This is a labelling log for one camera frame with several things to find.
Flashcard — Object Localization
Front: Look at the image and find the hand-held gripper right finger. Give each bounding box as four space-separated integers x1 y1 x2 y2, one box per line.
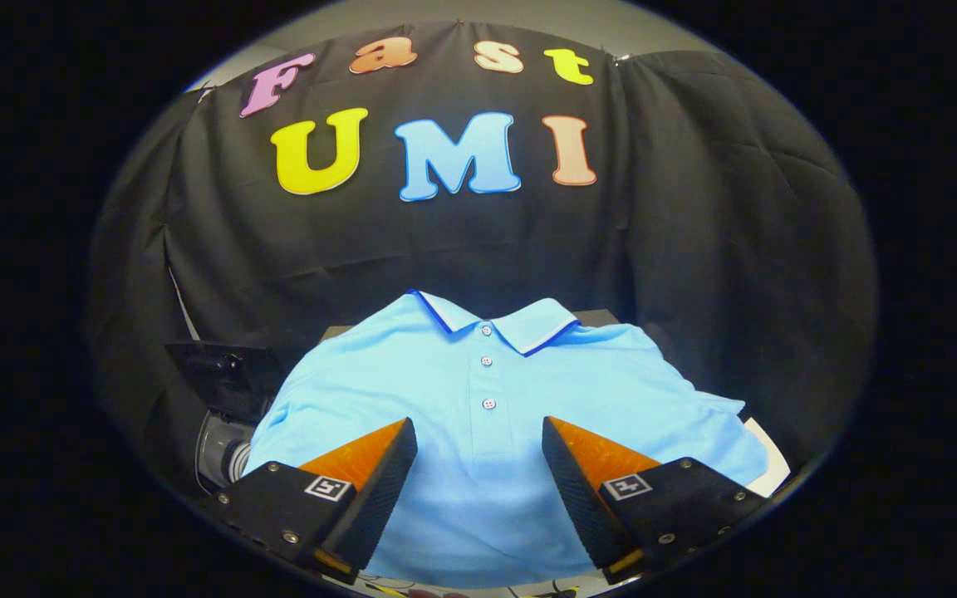
542 416 770 586

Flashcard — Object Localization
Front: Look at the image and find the beige cabinet with dark top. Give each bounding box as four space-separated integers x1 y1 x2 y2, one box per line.
319 309 622 343

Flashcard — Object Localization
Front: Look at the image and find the light blue polo shirt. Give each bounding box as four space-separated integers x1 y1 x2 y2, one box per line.
242 289 770 589

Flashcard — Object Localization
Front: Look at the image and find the black backdrop cloth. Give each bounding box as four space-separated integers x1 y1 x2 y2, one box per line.
86 21 878 499

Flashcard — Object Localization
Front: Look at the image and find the dark washing machine lid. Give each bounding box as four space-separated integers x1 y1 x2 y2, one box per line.
164 341 286 424

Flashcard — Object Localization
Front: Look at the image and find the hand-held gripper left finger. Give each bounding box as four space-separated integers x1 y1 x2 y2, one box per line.
196 418 418 586

